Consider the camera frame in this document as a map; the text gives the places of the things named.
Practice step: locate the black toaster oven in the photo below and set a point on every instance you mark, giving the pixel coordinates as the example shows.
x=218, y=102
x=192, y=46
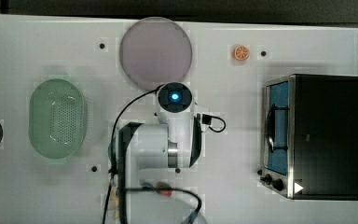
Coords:
x=310, y=137

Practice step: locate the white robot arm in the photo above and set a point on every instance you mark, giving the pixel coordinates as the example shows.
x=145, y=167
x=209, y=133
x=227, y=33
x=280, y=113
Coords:
x=174, y=142

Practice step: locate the grey round plate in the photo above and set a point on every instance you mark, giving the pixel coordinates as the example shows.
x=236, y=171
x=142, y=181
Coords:
x=154, y=51

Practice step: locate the orange slice toy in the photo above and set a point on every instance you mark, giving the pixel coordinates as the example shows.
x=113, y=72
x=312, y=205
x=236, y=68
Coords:
x=241, y=53

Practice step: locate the green perforated colander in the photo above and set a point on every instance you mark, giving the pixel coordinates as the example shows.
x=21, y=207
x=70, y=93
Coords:
x=57, y=119

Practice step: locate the toy strawberry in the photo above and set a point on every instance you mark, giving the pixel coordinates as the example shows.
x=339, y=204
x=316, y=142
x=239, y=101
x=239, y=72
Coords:
x=164, y=189

